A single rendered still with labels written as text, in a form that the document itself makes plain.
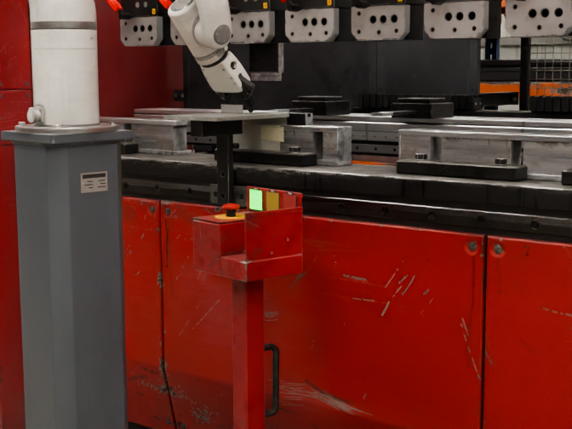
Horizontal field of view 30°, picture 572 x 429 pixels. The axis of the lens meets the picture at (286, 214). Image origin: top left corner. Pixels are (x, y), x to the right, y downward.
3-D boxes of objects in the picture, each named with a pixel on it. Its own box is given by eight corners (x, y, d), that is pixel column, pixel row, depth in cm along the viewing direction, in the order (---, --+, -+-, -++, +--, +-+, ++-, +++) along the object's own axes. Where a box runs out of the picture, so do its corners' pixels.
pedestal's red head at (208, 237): (192, 269, 243) (191, 191, 240) (248, 260, 253) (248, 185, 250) (246, 283, 227) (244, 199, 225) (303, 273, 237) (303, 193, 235)
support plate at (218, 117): (163, 119, 260) (163, 115, 260) (236, 115, 280) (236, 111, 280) (218, 121, 248) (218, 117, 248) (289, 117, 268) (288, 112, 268)
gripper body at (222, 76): (235, 42, 258) (254, 77, 265) (204, 43, 264) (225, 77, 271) (219, 63, 254) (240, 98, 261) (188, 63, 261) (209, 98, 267)
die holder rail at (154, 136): (60, 147, 325) (59, 116, 324) (76, 146, 330) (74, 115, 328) (176, 155, 294) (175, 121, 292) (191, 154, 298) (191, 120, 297)
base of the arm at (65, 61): (51, 134, 186) (47, 27, 184) (-4, 130, 200) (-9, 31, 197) (139, 129, 199) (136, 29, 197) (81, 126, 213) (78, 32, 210)
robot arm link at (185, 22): (231, 38, 255) (210, 32, 262) (206, -6, 248) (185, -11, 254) (207, 60, 253) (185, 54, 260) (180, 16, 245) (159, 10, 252)
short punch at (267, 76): (248, 80, 277) (248, 43, 275) (254, 80, 278) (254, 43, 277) (278, 81, 270) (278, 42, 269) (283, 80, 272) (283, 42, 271)
